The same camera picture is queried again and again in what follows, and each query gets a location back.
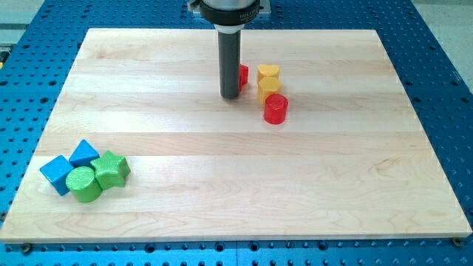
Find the red star block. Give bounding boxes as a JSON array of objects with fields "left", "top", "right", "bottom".
[{"left": 239, "top": 64, "right": 249, "bottom": 92}]

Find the red cylinder block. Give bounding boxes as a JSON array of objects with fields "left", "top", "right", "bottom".
[{"left": 263, "top": 94, "right": 288, "bottom": 125}]

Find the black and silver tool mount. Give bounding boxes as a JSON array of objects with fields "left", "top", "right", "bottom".
[{"left": 187, "top": 0, "right": 271, "bottom": 26}]

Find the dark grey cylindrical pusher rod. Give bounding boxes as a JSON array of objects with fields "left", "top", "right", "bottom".
[{"left": 217, "top": 25, "right": 242, "bottom": 99}]

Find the blue perforated metal table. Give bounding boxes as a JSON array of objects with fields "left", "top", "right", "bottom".
[{"left": 1, "top": 1, "right": 472, "bottom": 265}]

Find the green cylinder block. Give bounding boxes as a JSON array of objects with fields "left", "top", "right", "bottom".
[{"left": 66, "top": 166, "right": 102, "bottom": 203}]

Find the yellow hexagon block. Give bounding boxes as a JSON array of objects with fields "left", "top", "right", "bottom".
[{"left": 258, "top": 77, "right": 282, "bottom": 105}]

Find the blue cube block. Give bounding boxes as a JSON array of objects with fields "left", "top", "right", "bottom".
[{"left": 39, "top": 155, "right": 74, "bottom": 196}]

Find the light wooden board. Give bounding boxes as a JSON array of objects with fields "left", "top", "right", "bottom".
[{"left": 1, "top": 28, "right": 472, "bottom": 243}]

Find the yellow heart block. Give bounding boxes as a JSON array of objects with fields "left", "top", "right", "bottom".
[{"left": 257, "top": 64, "right": 280, "bottom": 82}]

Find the blue triangular block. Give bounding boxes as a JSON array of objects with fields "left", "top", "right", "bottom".
[{"left": 69, "top": 140, "right": 100, "bottom": 167}]

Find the green star block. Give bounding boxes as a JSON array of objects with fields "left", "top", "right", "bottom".
[{"left": 90, "top": 151, "right": 131, "bottom": 190}]

